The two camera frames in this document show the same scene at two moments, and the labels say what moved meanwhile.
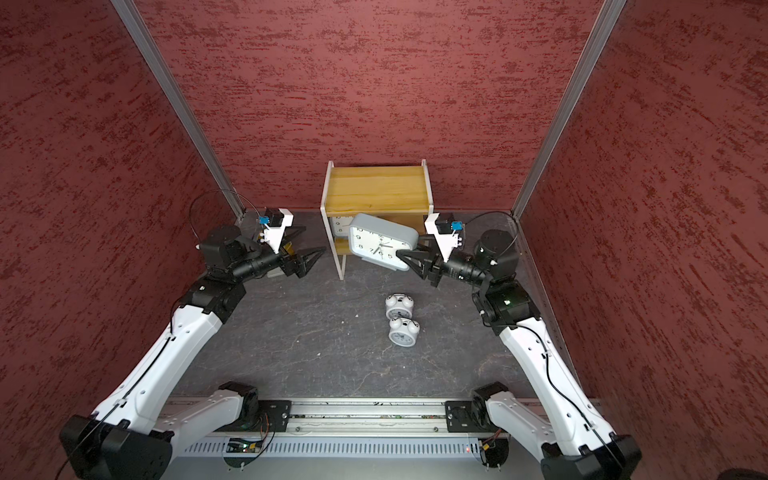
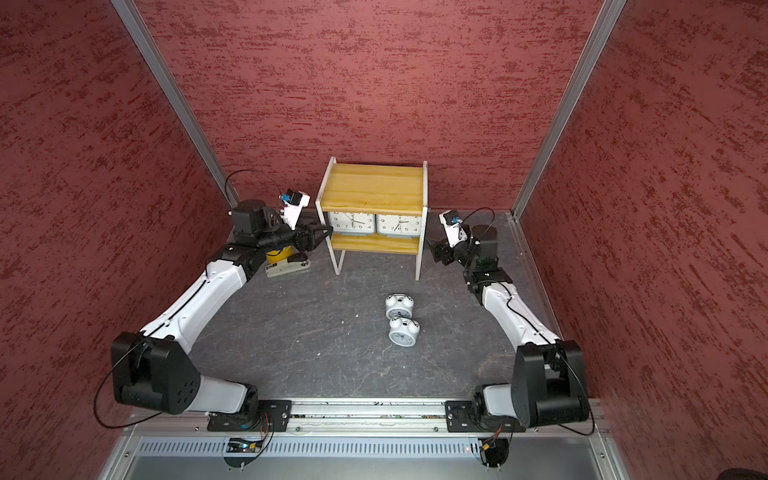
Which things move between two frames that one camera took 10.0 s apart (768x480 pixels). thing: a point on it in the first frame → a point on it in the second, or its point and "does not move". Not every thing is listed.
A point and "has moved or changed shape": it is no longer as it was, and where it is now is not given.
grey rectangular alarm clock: [376, 240] has moved or changed shape
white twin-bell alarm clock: [402, 332] does not move
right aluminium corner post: [603, 28] does not move
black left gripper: [300, 266] → [310, 243]
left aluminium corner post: [177, 100] does not move
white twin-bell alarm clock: [399, 306] does not move
